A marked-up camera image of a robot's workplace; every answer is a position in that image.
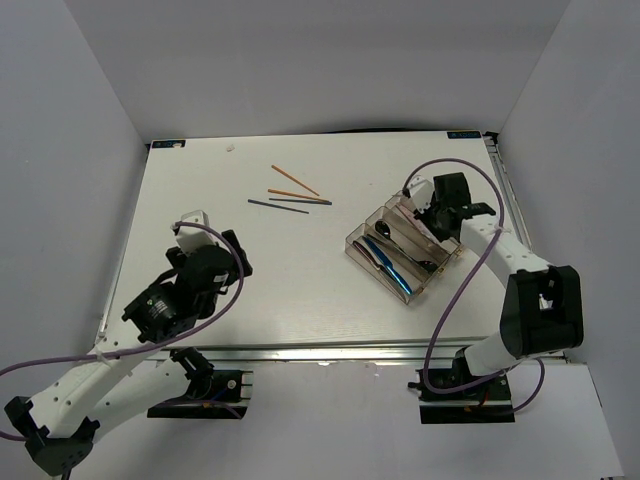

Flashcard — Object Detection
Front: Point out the pink handled fork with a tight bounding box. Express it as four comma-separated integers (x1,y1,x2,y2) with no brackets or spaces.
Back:
397,203,436,242

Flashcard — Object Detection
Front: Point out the blue knife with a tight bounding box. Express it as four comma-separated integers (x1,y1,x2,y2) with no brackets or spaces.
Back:
363,235,413,296

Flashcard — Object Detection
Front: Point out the black knife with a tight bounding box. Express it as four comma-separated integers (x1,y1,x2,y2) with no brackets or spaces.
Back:
352,241,385,272

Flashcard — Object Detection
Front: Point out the dark blue chopstick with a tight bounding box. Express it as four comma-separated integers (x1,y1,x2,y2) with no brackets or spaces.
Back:
247,199,310,215

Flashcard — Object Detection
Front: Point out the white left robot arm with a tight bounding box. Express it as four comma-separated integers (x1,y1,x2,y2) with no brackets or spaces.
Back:
4,221,253,477

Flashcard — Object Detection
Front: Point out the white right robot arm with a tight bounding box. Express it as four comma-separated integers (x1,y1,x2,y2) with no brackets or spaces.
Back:
404,172,584,399

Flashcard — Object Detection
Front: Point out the clear compartment utensil tray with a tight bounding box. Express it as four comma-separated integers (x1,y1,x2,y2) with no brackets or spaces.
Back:
344,192,464,305

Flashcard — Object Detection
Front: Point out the right corner marker sticker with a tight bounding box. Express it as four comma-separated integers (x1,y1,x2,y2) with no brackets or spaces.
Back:
446,130,482,140

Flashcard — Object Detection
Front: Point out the corner marker sticker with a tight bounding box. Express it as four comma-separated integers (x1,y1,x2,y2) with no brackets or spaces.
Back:
150,139,186,149
446,130,482,140

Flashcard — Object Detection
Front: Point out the orange blue-tipped chopstick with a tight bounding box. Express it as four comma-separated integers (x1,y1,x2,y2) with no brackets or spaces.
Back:
267,189,332,205

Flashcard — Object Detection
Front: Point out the orange chopstick far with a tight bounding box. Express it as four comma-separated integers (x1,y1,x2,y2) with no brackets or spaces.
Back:
271,164,320,197

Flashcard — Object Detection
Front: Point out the left corner marker sticker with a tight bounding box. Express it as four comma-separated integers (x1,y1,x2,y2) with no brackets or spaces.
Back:
150,139,186,149

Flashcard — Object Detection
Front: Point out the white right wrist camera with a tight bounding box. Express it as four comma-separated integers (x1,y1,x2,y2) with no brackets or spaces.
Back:
401,175,434,213

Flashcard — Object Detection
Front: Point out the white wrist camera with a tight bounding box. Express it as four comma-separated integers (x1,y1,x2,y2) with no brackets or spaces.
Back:
401,175,434,213
171,210,215,255

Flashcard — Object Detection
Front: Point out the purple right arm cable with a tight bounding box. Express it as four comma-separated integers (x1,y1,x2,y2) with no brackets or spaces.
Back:
399,158,547,416

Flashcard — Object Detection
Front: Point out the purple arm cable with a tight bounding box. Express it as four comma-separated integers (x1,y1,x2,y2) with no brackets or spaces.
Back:
399,158,547,416
0,223,247,444

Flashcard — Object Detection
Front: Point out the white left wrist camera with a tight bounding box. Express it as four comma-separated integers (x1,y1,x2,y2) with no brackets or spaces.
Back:
171,210,215,255

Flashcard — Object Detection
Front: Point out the aluminium table frame rail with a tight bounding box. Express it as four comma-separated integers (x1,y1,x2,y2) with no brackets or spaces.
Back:
484,131,582,360

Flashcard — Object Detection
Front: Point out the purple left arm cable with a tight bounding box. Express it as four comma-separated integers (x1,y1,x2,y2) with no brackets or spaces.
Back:
0,223,247,444

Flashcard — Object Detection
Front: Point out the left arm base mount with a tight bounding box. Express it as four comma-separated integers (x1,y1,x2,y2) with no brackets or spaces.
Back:
147,347,253,420

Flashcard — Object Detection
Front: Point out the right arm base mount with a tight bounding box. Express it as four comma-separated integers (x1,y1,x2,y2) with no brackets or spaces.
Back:
407,369,515,425

